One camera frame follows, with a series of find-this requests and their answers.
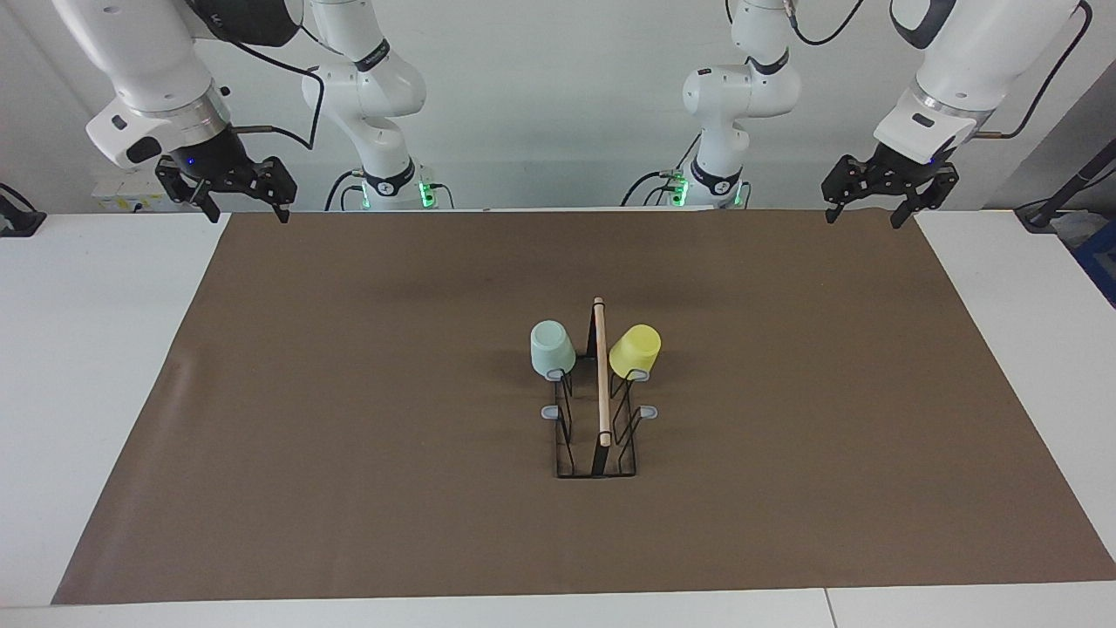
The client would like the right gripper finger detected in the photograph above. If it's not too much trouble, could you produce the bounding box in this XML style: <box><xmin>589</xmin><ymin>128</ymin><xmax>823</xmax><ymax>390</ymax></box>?
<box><xmin>155</xmin><ymin>157</ymin><xmax>221</xmax><ymax>224</ymax></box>
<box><xmin>253</xmin><ymin>157</ymin><xmax>298</xmax><ymax>224</ymax></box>

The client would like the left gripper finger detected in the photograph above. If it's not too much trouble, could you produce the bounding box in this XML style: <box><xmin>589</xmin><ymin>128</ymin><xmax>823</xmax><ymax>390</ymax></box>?
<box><xmin>822</xmin><ymin>155</ymin><xmax>871</xmax><ymax>224</ymax></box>
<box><xmin>889</xmin><ymin>167</ymin><xmax>960</xmax><ymax>229</ymax></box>

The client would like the yellow cup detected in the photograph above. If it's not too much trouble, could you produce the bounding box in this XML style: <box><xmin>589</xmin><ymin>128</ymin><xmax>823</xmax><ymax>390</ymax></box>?
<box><xmin>609</xmin><ymin>324</ymin><xmax>663</xmax><ymax>381</ymax></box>

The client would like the pale green cup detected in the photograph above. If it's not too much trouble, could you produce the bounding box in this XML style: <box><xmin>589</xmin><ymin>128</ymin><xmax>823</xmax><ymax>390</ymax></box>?
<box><xmin>530</xmin><ymin>320</ymin><xmax>577</xmax><ymax>379</ymax></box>

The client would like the white power strip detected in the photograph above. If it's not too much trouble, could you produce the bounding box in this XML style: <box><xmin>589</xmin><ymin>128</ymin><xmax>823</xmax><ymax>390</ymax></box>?
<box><xmin>92</xmin><ymin>170</ymin><xmax>188</xmax><ymax>213</ymax></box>

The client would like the black stand pole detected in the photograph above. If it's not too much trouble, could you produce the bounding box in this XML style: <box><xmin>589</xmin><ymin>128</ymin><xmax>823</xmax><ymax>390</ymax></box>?
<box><xmin>1014</xmin><ymin>138</ymin><xmax>1116</xmax><ymax>233</ymax></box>

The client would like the black table clamp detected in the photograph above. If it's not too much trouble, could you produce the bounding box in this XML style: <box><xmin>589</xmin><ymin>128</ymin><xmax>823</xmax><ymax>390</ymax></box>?
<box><xmin>0</xmin><ymin>183</ymin><xmax>46</xmax><ymax>238</ymax></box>

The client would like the blue box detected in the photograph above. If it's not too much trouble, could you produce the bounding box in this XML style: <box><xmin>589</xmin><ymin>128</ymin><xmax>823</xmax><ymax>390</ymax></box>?
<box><xmin>1072</xmin><ymin>218</ymin><xmax>1116</xmax><ymax>308</ymax></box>

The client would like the brown table mat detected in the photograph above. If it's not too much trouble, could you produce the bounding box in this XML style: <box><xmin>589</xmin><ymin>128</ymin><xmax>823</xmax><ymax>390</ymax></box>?
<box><xmin>51</xmin><ymin>209</ymin><xmax>1116</xmax><ymax>605</ymax></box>

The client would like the black right base cable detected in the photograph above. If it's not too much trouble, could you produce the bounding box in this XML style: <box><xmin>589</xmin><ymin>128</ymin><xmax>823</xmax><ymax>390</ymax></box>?
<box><xmin>324</xmin><ymin>168</ymin><xmax>363</xmax><ymax>212</ymax></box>

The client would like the black base cable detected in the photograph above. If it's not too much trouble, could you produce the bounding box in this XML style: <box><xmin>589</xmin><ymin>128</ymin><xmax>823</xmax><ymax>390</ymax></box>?
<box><xmin>621</xmin><ymin>131</ymin><xmax>703</xmax><ymax>208</ymax></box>
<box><xmin>324</xmin><ymin>168</ymin><xmax>363</xmax><ymax>212</ymax></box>

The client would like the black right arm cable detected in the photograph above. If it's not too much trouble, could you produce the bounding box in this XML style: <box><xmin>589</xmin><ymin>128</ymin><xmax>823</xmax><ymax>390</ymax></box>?
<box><xmin>228</xmin><ymin>35</ymin><xmax>326</xmax><ymax>152</ymax></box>

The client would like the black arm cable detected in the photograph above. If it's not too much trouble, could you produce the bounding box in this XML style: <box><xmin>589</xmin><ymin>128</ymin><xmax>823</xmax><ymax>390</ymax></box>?
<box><xmin>976</xmin><ymin>0</ymin><xmax>1096</xmax><ymax>140</ymax></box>
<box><xmin>228</xmin><ymin>35</ymin><xmax>326</xmax><ymax>152</ymax></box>

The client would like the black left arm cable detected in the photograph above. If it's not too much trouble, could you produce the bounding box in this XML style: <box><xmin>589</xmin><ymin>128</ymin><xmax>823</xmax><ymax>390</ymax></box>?
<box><xmin>976</xmin><ymin>0</ymin><xmax>1096</xmax><ymax>140</ymax></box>

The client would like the black left base cable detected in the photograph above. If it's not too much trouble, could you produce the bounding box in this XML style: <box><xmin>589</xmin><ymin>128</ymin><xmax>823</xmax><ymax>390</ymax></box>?
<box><xmin>621</xmin><ymin>131</ymin><xmax>703</xmax><ymax>208</ymax></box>

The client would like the black wire cup rack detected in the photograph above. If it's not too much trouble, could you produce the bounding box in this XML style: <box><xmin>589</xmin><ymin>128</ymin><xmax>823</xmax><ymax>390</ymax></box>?
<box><xmin>541</xmin><ymin>297</ymin><xmax>658</xmax><ymax>479</ymax></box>

